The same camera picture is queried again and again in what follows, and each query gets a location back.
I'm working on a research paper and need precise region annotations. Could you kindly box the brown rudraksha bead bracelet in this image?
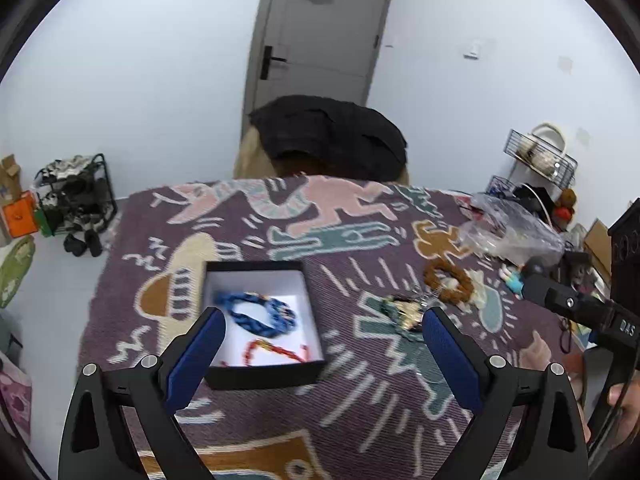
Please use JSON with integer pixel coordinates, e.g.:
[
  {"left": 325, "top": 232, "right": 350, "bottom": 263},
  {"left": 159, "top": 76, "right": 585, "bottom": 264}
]
[{"left": 422, "top": 257, "right": 475, "bottom": 306}]

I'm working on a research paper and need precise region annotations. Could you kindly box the red cord bracelet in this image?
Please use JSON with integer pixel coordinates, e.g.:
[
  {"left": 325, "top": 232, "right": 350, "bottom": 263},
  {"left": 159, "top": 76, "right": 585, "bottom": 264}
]
[{"left": 236, "top": 337, "right": 309, "bottom": 368}]

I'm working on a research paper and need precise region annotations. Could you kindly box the grey-green bead bracelet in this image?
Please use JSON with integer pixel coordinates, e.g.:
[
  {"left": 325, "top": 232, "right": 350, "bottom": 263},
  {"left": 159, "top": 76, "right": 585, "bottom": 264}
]
[{"left": 382, "top": 294, "right": 432, "bottom": 340}]

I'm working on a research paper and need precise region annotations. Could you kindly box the black jewelry box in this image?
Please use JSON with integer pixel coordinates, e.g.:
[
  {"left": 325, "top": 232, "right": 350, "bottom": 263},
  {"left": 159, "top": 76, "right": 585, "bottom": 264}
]
[{"left": 202, "top": 261, "right": 326, "bottom": 391}]

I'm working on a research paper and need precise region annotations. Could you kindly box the blue braided bracelet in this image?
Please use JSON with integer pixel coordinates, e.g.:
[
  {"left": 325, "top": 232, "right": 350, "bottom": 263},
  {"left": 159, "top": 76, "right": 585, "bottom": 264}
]
[{"left": 214, "top": 289, "right": 298, "bottom": 340}]

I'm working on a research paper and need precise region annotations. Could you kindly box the silver bear keychain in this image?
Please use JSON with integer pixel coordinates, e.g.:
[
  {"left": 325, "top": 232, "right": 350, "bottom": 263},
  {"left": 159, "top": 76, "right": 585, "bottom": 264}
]
[{"left": 411, "top": 285, "right": 444, "bottom": 310}]

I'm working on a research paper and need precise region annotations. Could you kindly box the person's right hand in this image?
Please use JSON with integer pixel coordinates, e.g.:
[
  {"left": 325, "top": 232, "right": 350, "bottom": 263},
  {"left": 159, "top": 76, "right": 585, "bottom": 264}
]
[{"left": 517, "top": 329, "right": 640, "bottom": 441}]

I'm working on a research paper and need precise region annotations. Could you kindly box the blue doll figurine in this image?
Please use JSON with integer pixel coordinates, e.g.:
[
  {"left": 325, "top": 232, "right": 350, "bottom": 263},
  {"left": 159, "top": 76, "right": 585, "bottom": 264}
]
[{"left": 498, "top": 257, "right": 549, "bottom": 299}]

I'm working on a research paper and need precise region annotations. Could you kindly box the brown plush toy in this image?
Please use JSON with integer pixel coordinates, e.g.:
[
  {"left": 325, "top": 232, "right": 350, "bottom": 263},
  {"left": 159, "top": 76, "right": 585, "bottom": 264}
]
[{"left": 553, "top": 188, "right": 577, "bottom": 226}]

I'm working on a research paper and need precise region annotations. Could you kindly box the clear plastic bag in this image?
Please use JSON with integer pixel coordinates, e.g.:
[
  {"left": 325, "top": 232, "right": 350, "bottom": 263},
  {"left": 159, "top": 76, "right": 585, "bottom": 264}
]
[{"left": 459, "top": 194, "right": 565, "bottom": 266}]

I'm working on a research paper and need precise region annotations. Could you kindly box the gold butterfly brooch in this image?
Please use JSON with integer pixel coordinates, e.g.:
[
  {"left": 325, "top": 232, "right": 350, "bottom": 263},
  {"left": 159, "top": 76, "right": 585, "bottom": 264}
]
[{"left": 394, "top": 301, "right": 424, "bottom": 332}]

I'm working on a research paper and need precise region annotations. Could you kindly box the patterned purple woven blanket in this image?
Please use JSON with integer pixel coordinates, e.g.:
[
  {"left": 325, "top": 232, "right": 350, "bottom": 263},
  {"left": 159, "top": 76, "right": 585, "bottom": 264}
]
[{"left": 79, "top": 177, "right": 573, "bottom": 479}]

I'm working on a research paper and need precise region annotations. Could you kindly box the green round rug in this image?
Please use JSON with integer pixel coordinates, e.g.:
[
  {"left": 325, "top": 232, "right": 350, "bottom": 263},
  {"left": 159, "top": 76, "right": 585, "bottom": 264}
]
[{"left": 1, "top": 235, "right": 36, "bottom": 309}]

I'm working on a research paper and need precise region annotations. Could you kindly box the orange box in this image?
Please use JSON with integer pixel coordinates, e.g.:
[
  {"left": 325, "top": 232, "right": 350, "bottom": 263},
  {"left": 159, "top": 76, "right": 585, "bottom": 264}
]
[{"left": 2, "top": 192, "right": 38, "bottom": 238}]

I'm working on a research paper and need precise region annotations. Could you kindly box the black shoe rack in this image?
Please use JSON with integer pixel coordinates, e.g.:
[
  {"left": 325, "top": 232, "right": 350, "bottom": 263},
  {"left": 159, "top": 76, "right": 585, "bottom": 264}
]
[{"left": 30, "top": 153, "right": 118, "bottom": 235}]

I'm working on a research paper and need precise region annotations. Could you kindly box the grey door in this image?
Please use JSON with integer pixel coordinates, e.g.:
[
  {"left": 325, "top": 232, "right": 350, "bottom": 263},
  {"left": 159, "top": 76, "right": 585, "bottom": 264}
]
[{"left": 241, "top": 0, "right": 392, "bottom": 133}]

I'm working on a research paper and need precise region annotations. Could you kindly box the black wire shelf rack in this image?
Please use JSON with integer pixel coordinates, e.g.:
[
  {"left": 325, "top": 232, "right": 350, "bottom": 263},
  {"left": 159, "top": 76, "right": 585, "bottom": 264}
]
[{"left": 503, "top": 122, "right": 578, "bottom": 191}]

